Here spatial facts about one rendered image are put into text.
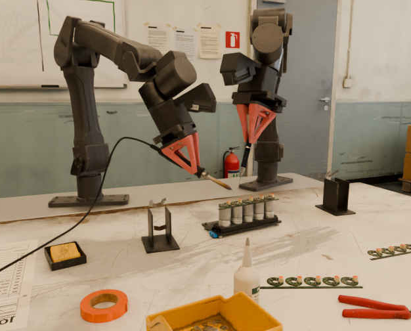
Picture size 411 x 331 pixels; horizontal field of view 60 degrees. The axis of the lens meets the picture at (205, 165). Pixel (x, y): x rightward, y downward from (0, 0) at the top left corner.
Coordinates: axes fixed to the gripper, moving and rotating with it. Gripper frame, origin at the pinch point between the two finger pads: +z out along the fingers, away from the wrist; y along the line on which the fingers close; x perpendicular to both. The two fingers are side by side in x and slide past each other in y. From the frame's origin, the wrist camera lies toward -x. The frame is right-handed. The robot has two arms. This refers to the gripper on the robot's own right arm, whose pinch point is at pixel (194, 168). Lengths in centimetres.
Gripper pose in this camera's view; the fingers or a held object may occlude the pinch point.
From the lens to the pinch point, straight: 74.7
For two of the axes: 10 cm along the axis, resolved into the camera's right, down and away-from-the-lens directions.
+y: 2.6, -1.8, 9.5
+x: -8.5, 4.3, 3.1
